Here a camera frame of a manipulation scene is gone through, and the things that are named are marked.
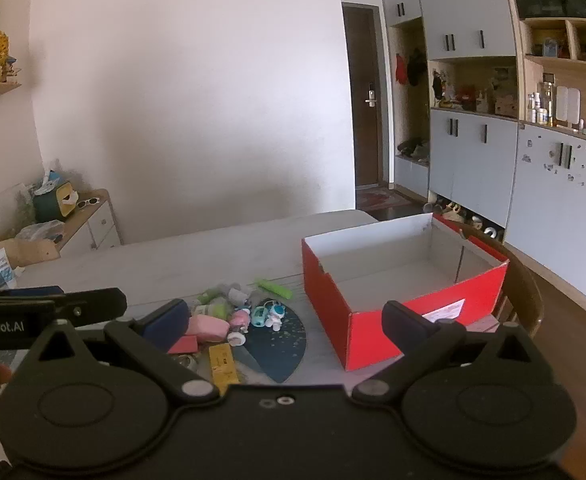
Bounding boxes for row of shelf ornaments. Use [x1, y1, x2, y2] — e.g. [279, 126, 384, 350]
[432, 67, 518, 116]

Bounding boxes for white bunny toy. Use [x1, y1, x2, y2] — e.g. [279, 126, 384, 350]
[266, 300, 288, 332]

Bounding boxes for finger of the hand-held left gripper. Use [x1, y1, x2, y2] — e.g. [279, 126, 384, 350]
[53, 287, 128, 328]
[0, 285, 66, 302]

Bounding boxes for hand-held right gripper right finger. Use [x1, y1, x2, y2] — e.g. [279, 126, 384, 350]
[352, 301, 548, 405]

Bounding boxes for small yellow box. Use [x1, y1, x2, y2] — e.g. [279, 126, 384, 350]
[209, 342, 240, 387]

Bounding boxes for colourful cubby shelf toys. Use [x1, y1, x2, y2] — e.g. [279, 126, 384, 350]
[532, 34, 586, 67]

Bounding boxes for wooden chair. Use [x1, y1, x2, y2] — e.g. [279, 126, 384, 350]
[460, 222, 546, 339]

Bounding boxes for green tissue box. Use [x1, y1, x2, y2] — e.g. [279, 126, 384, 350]
[32, 170, 78, 224]

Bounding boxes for cluster of clear bottles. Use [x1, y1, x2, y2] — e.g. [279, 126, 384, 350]
[525, 80, 556, 127]

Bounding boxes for brown cardboard box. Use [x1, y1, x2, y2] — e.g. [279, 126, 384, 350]
[0, 237, 62, 267]

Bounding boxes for clear plastic cover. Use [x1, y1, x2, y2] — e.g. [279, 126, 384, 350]
[0, 184, 36, 241]

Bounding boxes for red patterned rug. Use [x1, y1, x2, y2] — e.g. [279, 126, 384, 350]
[358, 186, 418, 212]

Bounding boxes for clear plastic bag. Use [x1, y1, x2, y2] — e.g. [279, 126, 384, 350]
[15, 220, 66, 245]

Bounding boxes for blue and white packet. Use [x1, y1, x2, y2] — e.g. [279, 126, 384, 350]
[0, 250, 24, 291]

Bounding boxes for white side cabinet wood top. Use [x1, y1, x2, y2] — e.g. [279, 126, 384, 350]
[53, 189, 124, 262]

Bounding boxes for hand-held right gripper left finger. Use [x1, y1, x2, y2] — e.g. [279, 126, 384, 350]
[25, 299, 221, 403]

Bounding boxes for white rounded container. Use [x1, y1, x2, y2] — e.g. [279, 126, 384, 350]
[555, 86, 569, 128]
[568, 87, 582, 129]

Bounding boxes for row of shoes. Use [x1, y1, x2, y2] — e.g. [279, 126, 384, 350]
[423, 199, 506, 242]

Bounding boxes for red cardboard box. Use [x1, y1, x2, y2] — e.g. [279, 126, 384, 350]
[301, 212, 511, 372]

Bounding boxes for dark brown door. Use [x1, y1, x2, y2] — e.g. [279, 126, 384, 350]
[342, 2, 384, 191]

